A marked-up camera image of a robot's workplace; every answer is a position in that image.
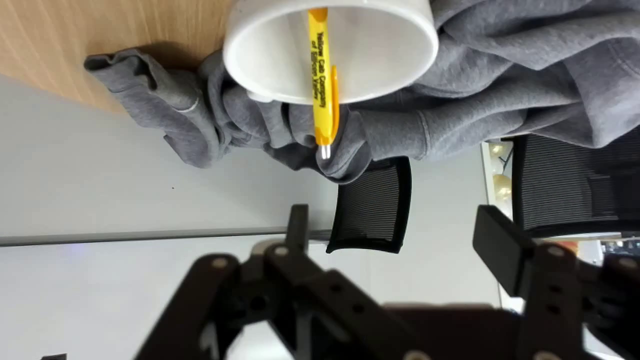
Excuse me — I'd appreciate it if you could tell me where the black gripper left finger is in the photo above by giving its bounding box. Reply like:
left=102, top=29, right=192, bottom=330
left=136, top=201, right=428, bottom=360

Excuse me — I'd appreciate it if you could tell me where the white mug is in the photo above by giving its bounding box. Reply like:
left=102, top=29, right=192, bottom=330
left=222, top=0, right=439, bottom=107

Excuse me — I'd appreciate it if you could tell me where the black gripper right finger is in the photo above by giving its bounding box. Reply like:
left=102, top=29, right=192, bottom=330
left=472, top=204, right=640, bottom=360

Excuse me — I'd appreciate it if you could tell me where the yellow pen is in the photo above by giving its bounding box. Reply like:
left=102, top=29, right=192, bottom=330
left=306, top=6, right=344, bottom=160

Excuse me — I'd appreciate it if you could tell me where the grey hoodie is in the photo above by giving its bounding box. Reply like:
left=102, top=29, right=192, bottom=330
left=83, top=0, right=640, bottom=186

